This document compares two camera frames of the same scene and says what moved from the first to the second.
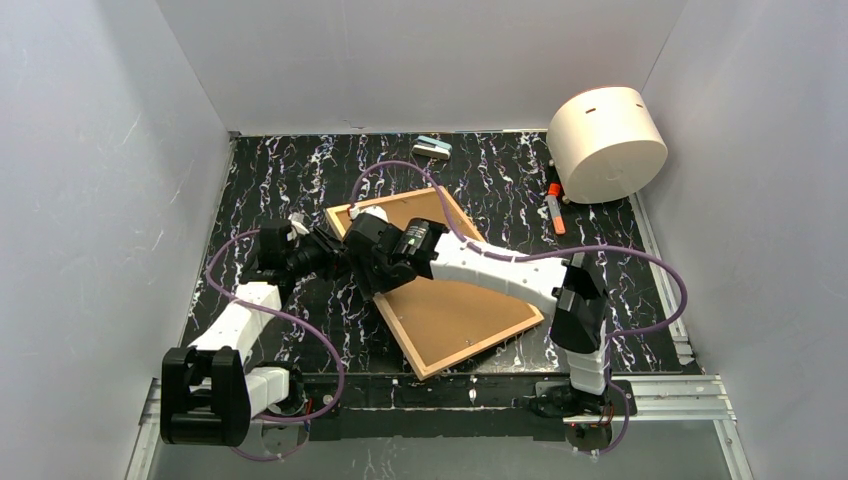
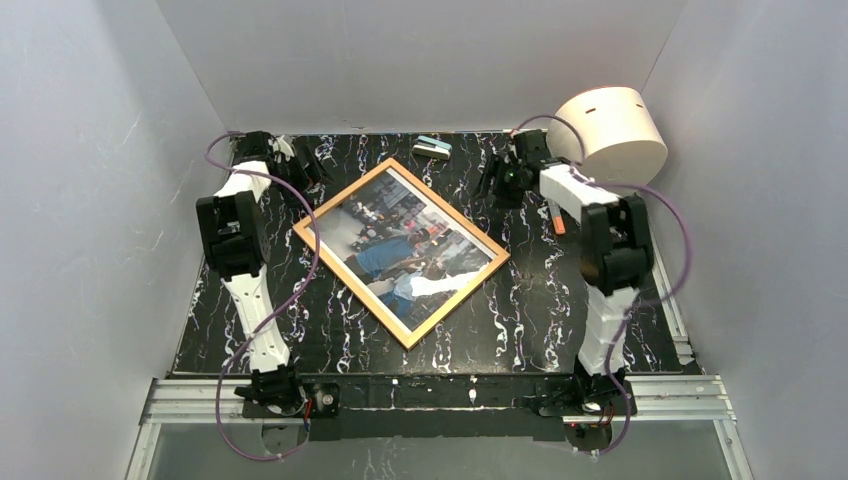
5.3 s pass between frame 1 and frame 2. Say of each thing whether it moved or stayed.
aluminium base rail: stayed
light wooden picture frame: moved
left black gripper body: moved
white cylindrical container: stayed
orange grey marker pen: stayed
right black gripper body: moved
